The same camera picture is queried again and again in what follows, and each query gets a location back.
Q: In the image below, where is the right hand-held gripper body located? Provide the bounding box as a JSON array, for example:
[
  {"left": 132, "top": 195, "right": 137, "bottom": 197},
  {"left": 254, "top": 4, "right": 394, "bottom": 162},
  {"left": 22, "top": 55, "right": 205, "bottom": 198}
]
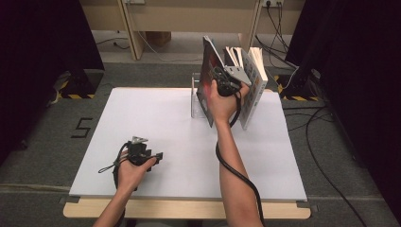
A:
[{"left": 217, "top": 64, "right": 253, "bottom": 97}]

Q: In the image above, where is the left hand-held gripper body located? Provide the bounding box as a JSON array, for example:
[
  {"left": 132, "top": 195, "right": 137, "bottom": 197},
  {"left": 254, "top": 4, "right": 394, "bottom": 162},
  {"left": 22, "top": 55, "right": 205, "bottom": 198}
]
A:
[{"left": 126, "top": 135, "right": 153, "bottom": 166}]

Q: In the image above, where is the black book with red print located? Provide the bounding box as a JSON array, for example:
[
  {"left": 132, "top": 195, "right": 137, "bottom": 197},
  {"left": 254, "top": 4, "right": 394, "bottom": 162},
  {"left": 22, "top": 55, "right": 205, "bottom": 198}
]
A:
[{"left": 196, "top": 35, "right": 226, "bottom": 129}]

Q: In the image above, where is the white book with picture grid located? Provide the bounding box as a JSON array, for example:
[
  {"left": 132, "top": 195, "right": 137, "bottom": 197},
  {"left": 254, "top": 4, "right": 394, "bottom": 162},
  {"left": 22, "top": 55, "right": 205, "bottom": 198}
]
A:
[{"left": 239, "top": 46, "right": 270, "bottom": 131}]

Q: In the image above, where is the person's left hand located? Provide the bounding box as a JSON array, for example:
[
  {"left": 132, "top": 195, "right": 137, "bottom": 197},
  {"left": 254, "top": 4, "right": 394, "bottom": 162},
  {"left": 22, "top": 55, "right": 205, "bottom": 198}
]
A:
[{"left": 114, "top": 153, "right": 157, "bottom": 192}]

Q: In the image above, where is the person's right hand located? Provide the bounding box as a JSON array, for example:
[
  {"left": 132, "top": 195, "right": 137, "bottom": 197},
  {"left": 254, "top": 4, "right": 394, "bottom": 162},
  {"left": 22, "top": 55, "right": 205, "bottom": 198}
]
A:
[{"left": 205, "top": 80, "right": 251, "bottom": 126}]

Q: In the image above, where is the light wooden table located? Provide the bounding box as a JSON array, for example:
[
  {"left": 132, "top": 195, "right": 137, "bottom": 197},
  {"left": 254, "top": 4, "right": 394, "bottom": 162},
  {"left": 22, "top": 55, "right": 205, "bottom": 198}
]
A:
[{"left": 62, "top": 86, "right": 312, "bottom": 220}]

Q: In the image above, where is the black stand base striped tape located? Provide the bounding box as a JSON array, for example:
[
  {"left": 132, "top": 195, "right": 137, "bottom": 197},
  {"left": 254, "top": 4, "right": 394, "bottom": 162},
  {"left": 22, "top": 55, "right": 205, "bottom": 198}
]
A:
[
  {"left": 57, "top": 69, "right": 105, "bottom": 100},
  {"left": 273, "top": 67, "right": 322, "bottom": 102}
]

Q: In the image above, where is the light wooden desk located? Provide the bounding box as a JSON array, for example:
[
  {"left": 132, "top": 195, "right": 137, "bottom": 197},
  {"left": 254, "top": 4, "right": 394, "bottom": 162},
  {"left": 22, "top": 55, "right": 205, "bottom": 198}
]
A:
[{"left": 78, "top": 0, "right": 306, "bottom": 61}]

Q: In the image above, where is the brown cardboard box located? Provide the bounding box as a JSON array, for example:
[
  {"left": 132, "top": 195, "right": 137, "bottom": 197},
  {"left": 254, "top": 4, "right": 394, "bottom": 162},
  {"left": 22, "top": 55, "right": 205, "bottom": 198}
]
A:
[{"left": 145, "top": 30, "right": 173, "bottom": 47}]

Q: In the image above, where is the black curtain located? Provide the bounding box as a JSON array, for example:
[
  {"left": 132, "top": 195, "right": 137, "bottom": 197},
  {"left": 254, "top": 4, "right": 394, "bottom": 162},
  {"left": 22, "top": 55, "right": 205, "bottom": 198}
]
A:
[
  {"left": 285, "top": 0, "right": 401, "bottom": 221},
  {"left": 0, "top": 0, "right": 106, "bottom": 165}
]

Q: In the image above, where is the thin black wrist strap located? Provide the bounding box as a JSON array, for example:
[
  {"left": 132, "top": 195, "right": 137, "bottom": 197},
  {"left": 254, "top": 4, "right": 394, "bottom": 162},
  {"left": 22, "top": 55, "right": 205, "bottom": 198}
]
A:
[{"left": 97, "top": 161, "right": 123, "bottom": 175}]

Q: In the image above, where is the black floor cable bundle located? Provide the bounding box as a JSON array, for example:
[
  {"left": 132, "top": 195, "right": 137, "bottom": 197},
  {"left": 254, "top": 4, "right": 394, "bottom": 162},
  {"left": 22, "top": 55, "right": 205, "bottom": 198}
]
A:
[{"left": 254, "top": 1, "right": 299, "bottom": 70}]

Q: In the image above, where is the white wall socket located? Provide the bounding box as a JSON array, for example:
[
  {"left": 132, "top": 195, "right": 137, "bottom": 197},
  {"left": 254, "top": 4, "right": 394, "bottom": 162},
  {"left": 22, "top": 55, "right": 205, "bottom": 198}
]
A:
[{"left": 262, "top": 0, "right": 286, "bottom": 9}]

